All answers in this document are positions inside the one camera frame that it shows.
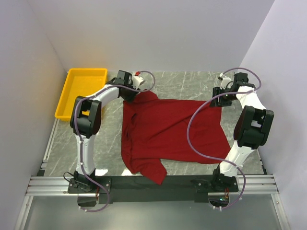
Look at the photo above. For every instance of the red t shirt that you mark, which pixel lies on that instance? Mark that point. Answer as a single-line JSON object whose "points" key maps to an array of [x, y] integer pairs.
{"points": [[156, 129]]}

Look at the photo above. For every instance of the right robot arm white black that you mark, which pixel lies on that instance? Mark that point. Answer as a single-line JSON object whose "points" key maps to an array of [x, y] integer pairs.
{"points": [[251, 130]]}

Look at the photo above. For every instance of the yellow plastic tray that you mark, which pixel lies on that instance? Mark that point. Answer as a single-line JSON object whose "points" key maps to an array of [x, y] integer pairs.
{"points": [[79, 82]]}

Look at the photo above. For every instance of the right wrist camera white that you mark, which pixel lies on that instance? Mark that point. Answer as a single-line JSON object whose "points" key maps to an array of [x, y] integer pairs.
{"points": [[225, 81]]}

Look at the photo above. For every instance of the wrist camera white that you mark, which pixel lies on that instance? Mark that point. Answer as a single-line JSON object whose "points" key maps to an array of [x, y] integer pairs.
{"points": [[137, 80], [225, 81]]}

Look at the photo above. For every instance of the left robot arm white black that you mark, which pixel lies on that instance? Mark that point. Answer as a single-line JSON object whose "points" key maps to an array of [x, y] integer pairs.
{"points": [[86, 122]]}

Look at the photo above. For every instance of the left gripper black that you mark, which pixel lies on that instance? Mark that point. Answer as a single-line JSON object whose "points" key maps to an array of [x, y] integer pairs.
{"points": [[129, 95]]}

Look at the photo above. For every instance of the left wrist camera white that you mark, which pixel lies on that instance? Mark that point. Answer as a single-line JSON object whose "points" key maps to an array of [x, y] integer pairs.
{"points": [[137, 80]]}

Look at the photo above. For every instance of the black base beam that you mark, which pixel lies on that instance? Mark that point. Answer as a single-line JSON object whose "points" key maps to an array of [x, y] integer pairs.
{"points": [[174, 188]]}

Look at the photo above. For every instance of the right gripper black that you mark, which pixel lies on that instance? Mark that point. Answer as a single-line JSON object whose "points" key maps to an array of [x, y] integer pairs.
{"points": [[219, 100]]}

